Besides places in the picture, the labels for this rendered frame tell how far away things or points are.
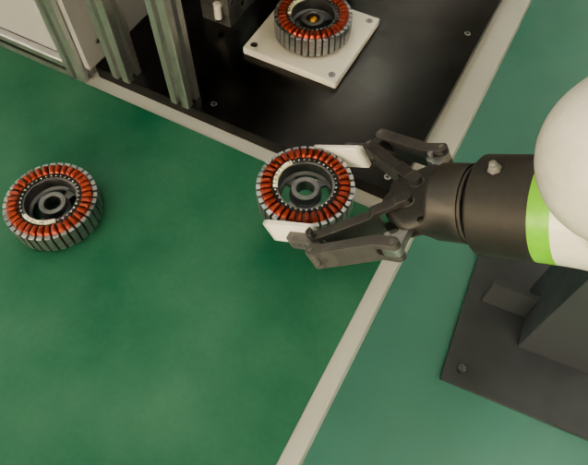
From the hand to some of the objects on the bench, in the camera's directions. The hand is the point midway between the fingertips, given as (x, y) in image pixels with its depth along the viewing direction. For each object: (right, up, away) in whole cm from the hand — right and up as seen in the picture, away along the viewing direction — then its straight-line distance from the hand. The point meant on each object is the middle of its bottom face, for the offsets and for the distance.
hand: (307, 192), depth 65 cm
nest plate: (+1, +24, +20) cm, 31 cm away
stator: (+1, +25, +18) cm, 31 cm away
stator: (-31, -2, +6) cm, 32 cm away
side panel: (-44, +24, +22) cm, 54 cm away
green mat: (-44, -7, +4) cm, 45 cm away
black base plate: (+6, +33, +27) cm, 43 cm away
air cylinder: (-12, +30, +23) cm, 40 cm away
